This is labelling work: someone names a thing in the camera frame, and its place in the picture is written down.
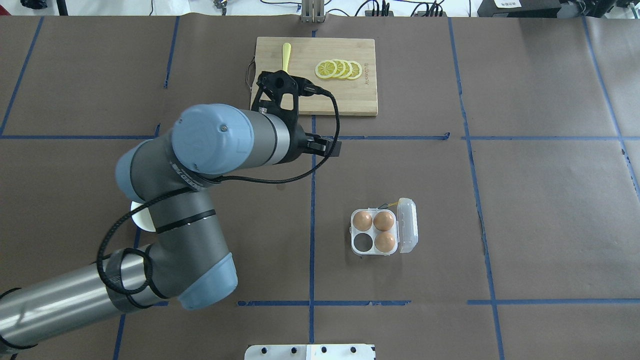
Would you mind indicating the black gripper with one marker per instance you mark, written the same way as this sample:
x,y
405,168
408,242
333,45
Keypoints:
x,y
298,141

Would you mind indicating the brown egg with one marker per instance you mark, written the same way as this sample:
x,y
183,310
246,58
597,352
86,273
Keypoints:
x,y
362,220
384,220
385,242

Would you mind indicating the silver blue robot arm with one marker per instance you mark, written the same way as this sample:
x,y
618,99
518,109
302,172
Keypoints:
x,y
173,244

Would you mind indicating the clear plastic egg box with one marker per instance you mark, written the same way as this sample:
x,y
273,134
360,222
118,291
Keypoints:
x,y
405,230

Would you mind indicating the wooden cutting board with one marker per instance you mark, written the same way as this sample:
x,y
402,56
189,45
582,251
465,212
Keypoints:
x,y
354,97

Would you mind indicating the lemon slice front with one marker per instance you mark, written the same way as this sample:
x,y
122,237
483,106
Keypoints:
x,y
326,69

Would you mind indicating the lemon slice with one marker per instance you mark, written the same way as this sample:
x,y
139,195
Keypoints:
x,y
339,67
326,69
346,69
355,70

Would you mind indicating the yellow plastic knife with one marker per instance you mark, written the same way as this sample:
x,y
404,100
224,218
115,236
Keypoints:
x,y
285,56

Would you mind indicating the white bowl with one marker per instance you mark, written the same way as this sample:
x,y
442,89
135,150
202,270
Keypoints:
x,y
144,221

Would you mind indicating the aluminium frame post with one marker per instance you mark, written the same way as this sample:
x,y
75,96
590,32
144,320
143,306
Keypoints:
x,y
313,11

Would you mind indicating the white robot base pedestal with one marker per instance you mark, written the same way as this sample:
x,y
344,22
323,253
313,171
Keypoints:
x,y
331,351

